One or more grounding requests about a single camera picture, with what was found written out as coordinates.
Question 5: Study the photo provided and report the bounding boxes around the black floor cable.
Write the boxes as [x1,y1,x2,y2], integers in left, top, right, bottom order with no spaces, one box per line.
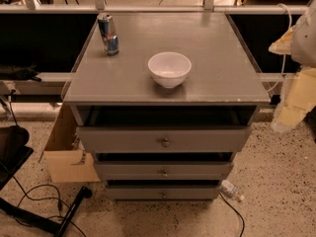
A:
[218,193,247,237]

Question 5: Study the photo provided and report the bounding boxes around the white hanging cable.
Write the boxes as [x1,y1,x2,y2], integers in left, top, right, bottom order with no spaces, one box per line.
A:
[266,3,294,94]

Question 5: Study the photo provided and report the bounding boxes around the grey bottom drawer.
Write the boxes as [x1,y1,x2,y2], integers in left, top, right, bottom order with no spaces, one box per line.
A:
[107,186,220,200]

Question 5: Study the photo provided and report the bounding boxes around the white bowl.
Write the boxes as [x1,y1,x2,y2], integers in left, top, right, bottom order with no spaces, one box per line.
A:
[147,52,192,88]

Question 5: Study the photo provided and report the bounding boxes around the grey top drawer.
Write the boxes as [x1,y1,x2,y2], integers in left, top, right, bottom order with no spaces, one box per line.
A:
[77,127,252,153]

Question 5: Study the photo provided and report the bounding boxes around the cardboard box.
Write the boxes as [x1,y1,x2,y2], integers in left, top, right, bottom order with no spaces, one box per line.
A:
[42,105,100,183]

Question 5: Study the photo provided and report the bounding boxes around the grey drawer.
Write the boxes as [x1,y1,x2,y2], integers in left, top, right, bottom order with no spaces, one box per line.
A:
[77,127,252,153]
[94,161,233,181]
[107,186,220,200]

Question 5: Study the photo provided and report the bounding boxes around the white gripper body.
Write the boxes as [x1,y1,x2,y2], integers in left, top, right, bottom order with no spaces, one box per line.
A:
[271,66,316,132]

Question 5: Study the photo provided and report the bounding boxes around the metal frame railing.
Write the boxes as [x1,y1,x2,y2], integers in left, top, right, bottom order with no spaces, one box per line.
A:
[0,0,316,97]

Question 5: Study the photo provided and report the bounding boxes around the black chair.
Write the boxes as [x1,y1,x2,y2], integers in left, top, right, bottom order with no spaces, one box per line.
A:
[0,125,34,190]

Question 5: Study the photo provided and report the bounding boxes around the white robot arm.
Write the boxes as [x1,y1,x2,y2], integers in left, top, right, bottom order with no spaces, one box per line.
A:
[269,7,316,132]

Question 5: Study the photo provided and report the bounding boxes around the blue silver drink can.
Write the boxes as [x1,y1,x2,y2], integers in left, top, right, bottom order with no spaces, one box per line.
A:
[97,13,119,56]

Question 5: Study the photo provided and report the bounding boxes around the grey drawer cabinet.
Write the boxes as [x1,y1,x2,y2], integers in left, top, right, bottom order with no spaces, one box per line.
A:
[64,13,270,188]

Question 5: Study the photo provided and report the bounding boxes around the black stand base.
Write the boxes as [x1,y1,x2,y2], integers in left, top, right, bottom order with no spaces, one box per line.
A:
[0,186,94,237]

